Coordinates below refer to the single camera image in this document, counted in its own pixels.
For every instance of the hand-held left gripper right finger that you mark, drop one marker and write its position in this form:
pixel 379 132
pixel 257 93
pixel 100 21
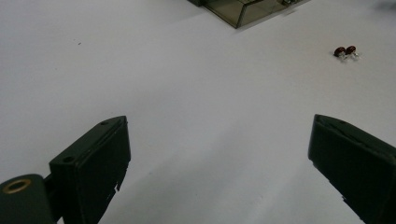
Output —
pixel 358 161

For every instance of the smoky clear plastic box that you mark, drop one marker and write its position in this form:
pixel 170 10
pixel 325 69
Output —
pixel 246 11

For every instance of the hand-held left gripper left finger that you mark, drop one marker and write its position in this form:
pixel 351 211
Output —
pixel 90 174

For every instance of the red bead ear stud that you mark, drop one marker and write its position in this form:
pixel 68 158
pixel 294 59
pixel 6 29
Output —
pixel 340 52
pixel 351 50

